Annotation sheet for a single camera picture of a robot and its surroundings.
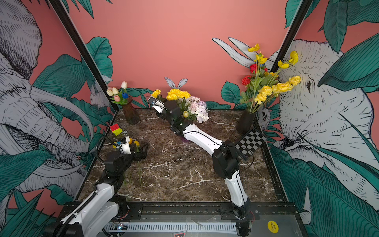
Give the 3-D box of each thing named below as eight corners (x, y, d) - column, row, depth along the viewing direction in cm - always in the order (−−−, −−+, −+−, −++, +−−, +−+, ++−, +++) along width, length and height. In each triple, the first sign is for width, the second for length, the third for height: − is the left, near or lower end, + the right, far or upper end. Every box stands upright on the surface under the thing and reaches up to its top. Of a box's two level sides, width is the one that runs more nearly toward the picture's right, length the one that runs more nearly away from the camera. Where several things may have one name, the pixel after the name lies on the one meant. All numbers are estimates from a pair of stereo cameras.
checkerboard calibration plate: (235, 148, 101) (236, 145, 98) (251, 131, 110) (252, 128, 107) (249, 159, 95) (251, 156, 92) (265, 140, 105) (267, 137, 102)
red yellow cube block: (112, 131, 108) (108, 127, 104) (119, 127, 111) (116, 122, 107) (116, 136, 105) (113, 132, 101) (123, 132, 108) (120, 127, 104)
